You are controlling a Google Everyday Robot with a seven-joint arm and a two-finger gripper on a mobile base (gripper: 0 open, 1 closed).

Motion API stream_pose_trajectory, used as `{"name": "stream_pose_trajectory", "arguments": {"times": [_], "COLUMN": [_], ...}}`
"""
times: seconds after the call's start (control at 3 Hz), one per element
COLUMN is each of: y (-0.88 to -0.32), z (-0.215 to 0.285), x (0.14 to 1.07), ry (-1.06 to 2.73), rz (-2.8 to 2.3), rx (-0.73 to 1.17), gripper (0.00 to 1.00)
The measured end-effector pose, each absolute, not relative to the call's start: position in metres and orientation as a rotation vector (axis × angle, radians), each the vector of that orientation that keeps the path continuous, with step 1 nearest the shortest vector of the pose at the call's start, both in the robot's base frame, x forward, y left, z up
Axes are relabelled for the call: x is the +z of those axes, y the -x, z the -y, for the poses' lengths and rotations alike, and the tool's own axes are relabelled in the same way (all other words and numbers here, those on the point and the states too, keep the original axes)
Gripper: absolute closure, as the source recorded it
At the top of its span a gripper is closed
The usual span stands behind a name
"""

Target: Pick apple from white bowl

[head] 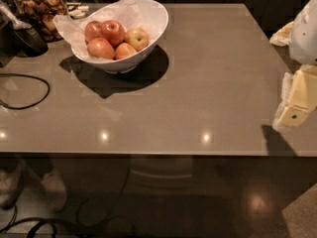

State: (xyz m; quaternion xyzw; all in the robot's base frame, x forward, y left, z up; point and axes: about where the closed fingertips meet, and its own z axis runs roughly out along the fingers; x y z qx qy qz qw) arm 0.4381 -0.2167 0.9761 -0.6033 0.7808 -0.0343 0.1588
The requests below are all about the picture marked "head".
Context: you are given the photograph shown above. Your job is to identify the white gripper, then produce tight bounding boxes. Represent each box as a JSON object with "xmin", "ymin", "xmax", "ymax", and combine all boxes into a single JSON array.
[{"xmin": 269, "ymin": 0, "xmax": 317, "ymax": 131}]

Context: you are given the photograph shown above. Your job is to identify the white shoe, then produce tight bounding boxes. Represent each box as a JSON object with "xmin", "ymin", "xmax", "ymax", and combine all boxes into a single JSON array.
[
  {"xmin": 41, "ymin": 170, "xmax": 67, "ymax": 212},
  {"xmin": 0, "ymin": 159, "xmax": 25, "ymax": 209}
]

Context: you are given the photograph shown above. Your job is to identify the small white items on tray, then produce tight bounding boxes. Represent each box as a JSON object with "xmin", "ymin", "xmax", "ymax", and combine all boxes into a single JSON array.
[{"xmin": 67, "ymin": 5, "xmax": 89, "ymax": 19}]

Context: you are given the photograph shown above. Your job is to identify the white shoe right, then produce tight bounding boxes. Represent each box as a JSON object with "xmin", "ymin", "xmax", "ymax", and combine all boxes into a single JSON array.
[{"xmin": 41, "ymin": 170, "xmax": 67, "ymax": 212}]

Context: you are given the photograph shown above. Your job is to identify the glass jar of dried chips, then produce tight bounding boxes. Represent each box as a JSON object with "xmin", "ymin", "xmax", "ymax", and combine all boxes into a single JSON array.
[{"xmin": 14, "ymin": 0, "xmax": 67, "ymax": 42}]

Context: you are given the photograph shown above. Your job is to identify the white ceramic bowl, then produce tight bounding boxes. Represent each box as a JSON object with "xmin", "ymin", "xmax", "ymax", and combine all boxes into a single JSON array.
[{"xmin": 71, "ymin": 0, "xmax": 168, "ymax": 73}]

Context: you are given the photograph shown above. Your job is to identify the black cables on floor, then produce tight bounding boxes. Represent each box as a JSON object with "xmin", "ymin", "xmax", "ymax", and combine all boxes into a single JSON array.
[{"xmin": 0, "ymin": 156, "xmax": 133, "ymax": 238}]

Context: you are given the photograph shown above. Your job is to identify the silver spoon handle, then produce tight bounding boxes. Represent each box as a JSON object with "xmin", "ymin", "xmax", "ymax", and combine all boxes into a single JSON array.
[{"xmin": 0, "ymin": 0, "xmax": 31, "ymax": 30}]

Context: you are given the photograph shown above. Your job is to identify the black round appliance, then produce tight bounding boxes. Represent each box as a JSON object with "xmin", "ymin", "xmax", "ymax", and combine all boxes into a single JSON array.
[{"xmin": 11, "ymin": 27, "xmax": 48, "ymax": 57}]

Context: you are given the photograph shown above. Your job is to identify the black cable on table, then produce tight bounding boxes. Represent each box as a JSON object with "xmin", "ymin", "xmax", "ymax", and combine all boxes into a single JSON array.
[{"xmin": 0, "ymin": 72, "xmax": 52, "ymax": 111}]

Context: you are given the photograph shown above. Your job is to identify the white shoe left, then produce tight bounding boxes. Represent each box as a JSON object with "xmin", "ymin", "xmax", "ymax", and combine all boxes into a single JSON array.
[{"xmin": 0, "ymin": 159, "xmax": 25, "ymax": 209}]

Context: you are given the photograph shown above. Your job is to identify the yellow-red apple right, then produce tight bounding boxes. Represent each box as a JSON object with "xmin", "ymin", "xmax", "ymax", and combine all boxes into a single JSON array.
[{"xmin": 125, "ymin": 28, "xmax": 150, "ymax": 52}]

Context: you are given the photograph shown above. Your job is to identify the red apple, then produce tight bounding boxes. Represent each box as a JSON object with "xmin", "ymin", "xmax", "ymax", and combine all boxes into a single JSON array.
[
  {"xmin": 115, "ymin": 43, "xmax": 137, "ymax": 60},
  {"xmin": 100, "ymin": 20, "xmax": 126, "ymax": 47},
  {"xmin": 87, "ymin": 38, "xmax": 115, "ymax": 60},
  {"xmin": 84, "ymin": 21, "xmax": 101, "ymax": 43}
]

